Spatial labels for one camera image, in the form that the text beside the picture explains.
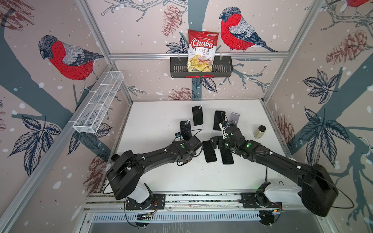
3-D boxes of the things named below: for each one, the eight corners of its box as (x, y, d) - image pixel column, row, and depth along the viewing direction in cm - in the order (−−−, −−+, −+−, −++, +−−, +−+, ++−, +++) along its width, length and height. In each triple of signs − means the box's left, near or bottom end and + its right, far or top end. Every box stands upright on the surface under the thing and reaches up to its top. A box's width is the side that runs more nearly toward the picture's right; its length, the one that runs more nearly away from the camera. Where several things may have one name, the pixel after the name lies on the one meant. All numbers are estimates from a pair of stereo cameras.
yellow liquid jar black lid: (254, 138, 99) (259, 131, 92) (252, 133, 102) (257, 125, 95) (261, 138, 99) (267, 131, 92) (259, 133, 102) (265, 125, 95)
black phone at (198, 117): (194, 128, 105) (194, 114, 93) (192, 120, 110) (192, 106, 97) (203, 126, 106) (204, 113, 93) (200, 119, 111) (201, 104, 98)
